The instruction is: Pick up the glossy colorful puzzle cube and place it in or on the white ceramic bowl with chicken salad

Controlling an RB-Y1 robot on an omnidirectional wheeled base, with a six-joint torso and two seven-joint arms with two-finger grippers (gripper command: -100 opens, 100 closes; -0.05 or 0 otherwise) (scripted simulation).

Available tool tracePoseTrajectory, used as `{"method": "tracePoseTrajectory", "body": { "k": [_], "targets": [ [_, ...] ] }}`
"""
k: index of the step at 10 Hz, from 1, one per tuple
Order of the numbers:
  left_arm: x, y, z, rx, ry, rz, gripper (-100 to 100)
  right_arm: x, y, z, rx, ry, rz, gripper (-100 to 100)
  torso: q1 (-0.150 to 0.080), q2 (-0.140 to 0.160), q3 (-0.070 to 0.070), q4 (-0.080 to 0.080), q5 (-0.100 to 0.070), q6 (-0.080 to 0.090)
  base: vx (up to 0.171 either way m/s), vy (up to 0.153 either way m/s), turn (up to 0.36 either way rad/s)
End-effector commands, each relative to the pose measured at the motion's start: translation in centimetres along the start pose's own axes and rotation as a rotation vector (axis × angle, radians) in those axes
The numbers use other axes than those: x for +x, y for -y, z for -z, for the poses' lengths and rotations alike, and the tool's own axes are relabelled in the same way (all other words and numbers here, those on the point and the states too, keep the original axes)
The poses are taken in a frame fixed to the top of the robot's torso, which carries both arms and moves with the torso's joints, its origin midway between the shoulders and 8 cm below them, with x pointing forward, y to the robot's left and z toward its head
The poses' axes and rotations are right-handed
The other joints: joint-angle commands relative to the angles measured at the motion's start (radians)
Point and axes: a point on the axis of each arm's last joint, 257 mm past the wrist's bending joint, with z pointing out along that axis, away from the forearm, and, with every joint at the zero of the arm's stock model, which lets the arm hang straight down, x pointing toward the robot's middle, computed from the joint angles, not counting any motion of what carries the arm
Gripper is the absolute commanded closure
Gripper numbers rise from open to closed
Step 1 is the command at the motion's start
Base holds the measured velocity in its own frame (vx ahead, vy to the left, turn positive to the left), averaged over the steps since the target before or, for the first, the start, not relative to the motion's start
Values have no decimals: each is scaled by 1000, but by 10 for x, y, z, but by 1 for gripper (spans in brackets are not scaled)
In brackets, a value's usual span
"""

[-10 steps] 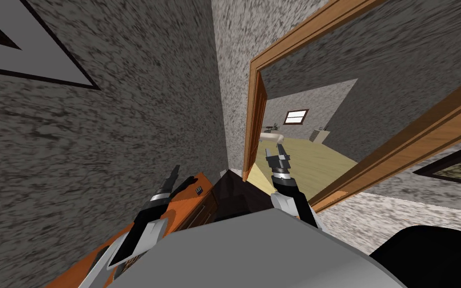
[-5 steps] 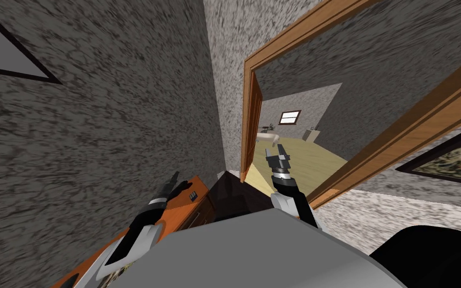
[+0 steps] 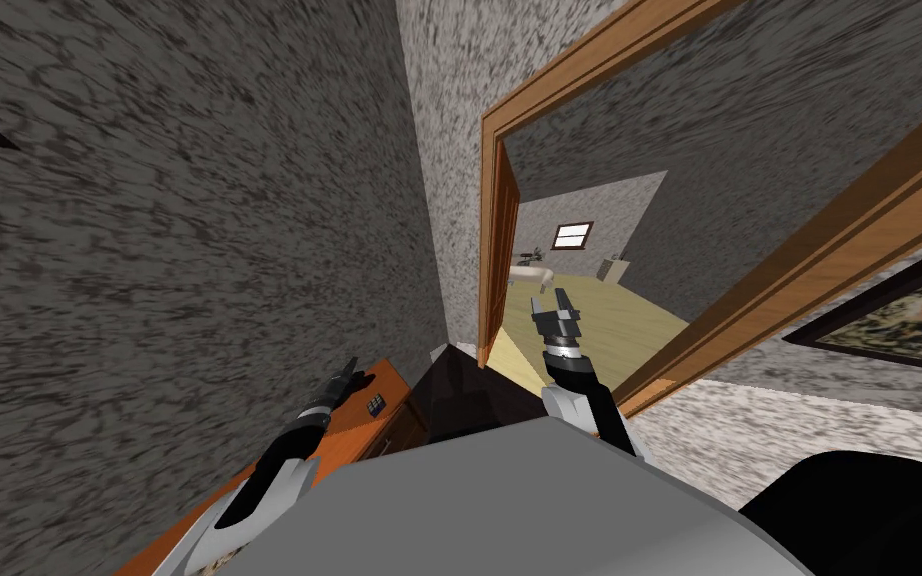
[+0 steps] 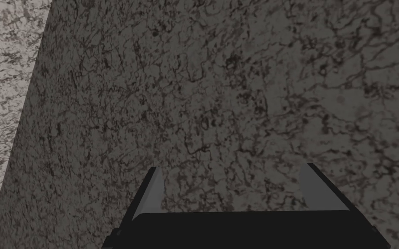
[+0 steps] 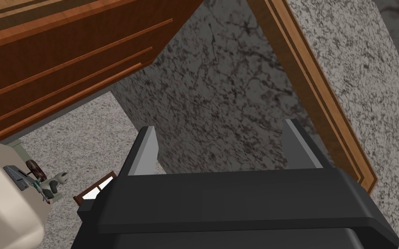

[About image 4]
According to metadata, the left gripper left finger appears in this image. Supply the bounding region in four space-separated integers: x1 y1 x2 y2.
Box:
123 166 166 223

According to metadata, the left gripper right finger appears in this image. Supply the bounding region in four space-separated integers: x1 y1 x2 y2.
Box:
299 162 356 211

